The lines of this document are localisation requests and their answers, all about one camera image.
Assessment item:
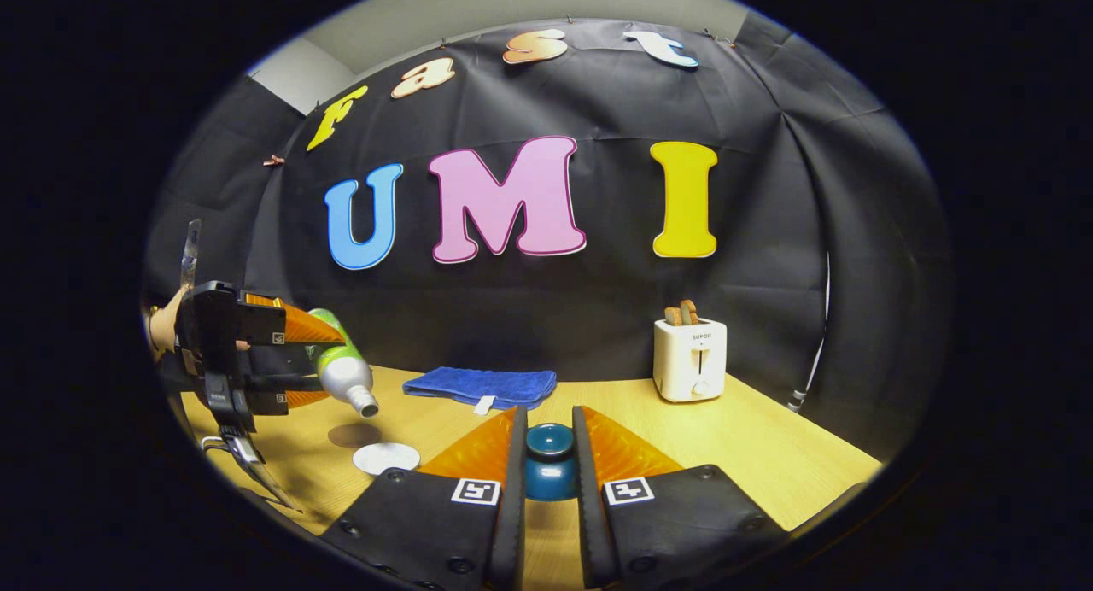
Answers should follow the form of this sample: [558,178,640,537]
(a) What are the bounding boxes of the teal teacup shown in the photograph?
[353,442,422,476]

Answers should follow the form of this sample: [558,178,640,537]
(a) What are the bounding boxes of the blue towel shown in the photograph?
[402,366,558,413]

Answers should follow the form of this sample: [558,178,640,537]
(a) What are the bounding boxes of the white toaster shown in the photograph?
[653,318,728,403]

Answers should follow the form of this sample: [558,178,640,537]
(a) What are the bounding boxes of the white pole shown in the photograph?
[787,254,831,413]

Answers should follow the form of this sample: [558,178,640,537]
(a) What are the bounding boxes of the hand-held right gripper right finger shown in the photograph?
[570,406,791,591]

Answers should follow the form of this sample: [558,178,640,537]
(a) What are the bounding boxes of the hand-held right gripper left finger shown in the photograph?
[342,406,529,591]

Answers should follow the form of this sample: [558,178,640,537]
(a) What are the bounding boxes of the silver green water bottle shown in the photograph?
[307,308,380,418]

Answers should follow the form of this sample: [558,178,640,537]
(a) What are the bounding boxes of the black backdrop cloth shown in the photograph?
[141,19,953,455]

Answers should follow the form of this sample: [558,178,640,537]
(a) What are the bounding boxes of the teal teacup lid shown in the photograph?
[523,423,578,502]

